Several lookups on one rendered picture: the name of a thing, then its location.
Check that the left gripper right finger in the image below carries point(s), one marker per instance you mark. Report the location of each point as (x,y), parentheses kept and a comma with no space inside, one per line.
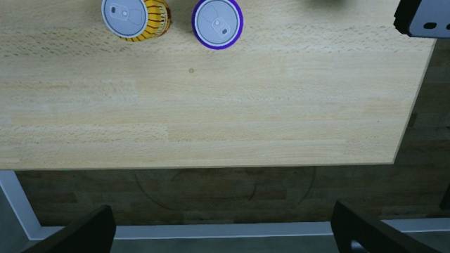
(356,231)

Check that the purple drink can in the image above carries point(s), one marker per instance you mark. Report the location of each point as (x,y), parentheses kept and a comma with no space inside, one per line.
(217,24)

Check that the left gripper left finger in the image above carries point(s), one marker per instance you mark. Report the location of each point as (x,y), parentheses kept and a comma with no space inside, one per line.
(92,233)

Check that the yellow drink can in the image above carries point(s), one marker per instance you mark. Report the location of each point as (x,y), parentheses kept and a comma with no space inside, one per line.
(137,20)

